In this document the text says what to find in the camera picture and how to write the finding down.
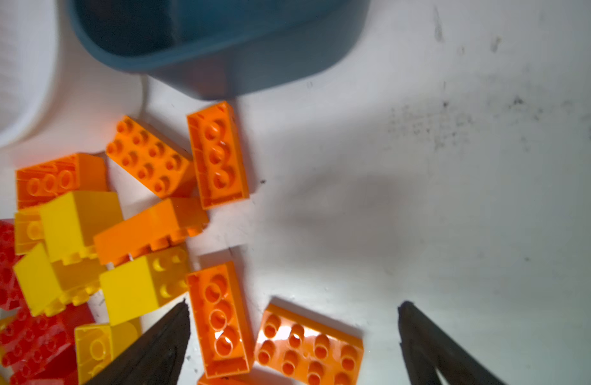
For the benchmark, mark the orange lego brick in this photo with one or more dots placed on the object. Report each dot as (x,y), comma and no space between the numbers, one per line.
(161,226)
(38,184)
(307,351)
(218,161)
(222,326)
(164,167)

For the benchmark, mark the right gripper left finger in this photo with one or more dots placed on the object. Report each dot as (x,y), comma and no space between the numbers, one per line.
(155,358)

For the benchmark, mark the white plastic container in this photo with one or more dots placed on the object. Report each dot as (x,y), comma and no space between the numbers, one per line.
(29,58)

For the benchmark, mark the yellow lego brick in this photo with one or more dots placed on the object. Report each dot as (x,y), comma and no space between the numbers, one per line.
(145,284)
(97,345)

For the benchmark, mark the red lego brick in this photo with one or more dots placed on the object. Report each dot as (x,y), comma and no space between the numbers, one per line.
(11,296)

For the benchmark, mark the dark teal plastic container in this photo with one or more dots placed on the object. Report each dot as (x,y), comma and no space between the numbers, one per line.
(219,49)

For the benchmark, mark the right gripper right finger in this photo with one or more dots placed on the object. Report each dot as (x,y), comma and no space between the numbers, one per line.
(430,354)

